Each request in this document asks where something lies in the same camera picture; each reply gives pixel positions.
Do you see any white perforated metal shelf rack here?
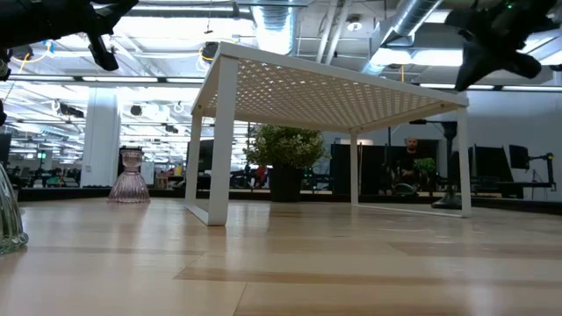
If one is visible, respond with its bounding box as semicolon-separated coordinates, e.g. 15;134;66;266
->
184;41;473;227

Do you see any silver ventilation duct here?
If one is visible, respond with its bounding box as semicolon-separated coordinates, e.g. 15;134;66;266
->
250;0;304;56
360;0;444;75

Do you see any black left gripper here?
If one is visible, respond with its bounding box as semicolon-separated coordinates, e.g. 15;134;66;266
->
0;0;140;72

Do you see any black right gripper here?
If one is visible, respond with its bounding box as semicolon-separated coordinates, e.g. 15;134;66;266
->
443;0;562;92

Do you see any pink ribbed glass candle holder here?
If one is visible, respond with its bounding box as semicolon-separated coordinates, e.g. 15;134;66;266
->
106;147;152;205

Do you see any potted green plant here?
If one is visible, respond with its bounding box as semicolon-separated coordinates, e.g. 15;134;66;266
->
242;125;331;204

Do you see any black floor stand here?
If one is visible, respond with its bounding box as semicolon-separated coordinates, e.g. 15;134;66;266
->
430;121;463;210

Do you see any green glass candle holder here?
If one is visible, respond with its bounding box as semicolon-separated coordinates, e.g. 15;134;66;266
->
0;162;30;255

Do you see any black partition screen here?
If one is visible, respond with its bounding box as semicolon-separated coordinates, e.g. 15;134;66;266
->
329;140;444;197

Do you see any black monitor on arm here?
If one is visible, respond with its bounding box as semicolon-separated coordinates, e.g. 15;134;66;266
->
508;144;558;192

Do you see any white building pillar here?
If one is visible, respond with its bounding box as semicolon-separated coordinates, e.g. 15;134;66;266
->
80;87;122;189

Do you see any person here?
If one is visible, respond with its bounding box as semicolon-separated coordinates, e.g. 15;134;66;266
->
392;135;426;197

